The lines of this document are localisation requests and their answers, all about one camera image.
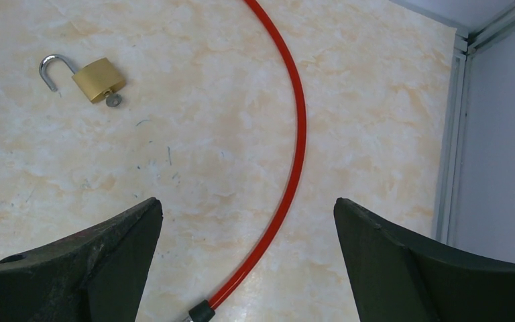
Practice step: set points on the aluminium frame post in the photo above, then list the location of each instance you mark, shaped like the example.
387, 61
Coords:
448, 184

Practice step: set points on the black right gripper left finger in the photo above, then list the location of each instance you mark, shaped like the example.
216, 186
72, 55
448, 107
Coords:
97, 274

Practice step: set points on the brass padlock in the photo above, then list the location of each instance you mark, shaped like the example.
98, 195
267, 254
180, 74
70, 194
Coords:
99, 81

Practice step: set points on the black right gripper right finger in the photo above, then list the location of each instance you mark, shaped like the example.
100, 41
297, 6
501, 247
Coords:
399, 275

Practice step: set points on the red cable lock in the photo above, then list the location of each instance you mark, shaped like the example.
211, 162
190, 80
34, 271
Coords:
238, 151

